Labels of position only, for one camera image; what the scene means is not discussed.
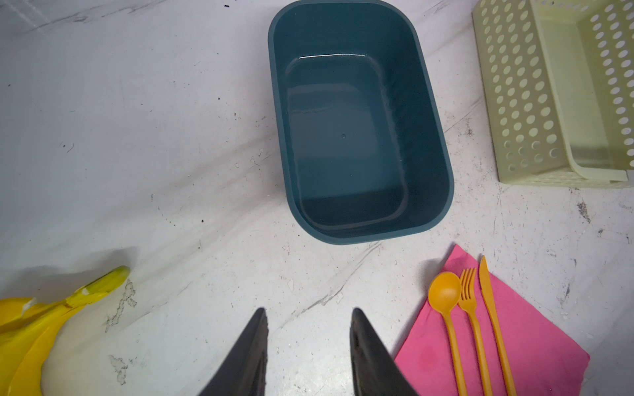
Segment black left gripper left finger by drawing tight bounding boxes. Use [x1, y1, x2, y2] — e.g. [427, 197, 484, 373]
[199, 308, 268, 396]

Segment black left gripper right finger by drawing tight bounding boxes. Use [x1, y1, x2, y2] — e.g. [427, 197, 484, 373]
[349, 308, 417, 396]

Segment yellow plastic spoon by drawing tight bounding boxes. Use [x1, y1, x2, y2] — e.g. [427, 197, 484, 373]
[428, 272, 467, 396]

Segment orange plastic fork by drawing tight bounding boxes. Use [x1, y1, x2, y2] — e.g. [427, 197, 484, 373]
[458, 267, 493, 396]

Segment orange plastic knife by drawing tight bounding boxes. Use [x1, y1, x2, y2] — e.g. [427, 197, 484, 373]
[479, 256, 518, 396]

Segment pink paper napkin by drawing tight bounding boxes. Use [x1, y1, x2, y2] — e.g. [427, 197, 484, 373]
[395, 244, 590, 395]

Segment dark teal plastic bin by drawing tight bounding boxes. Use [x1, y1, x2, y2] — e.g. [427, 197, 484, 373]
[267, 1, 454, 245]

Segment yellow banana bunch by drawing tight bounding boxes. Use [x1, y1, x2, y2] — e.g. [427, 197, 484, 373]
[1, 266, 130, 395]

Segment light green perforated basket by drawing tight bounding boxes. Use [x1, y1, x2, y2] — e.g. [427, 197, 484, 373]
[472, 0, 633, 188]

